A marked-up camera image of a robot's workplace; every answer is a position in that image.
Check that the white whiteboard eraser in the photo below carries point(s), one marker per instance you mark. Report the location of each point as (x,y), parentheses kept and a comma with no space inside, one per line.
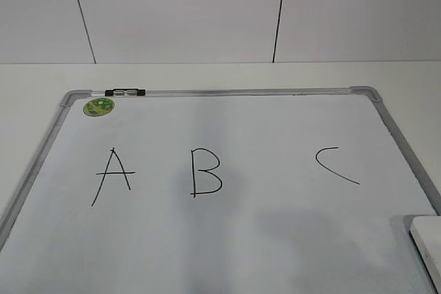
(426,233)

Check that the round green magnet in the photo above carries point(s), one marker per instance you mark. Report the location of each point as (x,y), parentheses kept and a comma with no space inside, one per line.
(98,107)

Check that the black and silver board clip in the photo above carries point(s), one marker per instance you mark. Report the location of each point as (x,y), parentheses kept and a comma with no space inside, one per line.
(125,92)

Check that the white whiteboard with grey frame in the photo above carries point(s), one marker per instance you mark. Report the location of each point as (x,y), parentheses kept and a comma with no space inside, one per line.
(246,191)

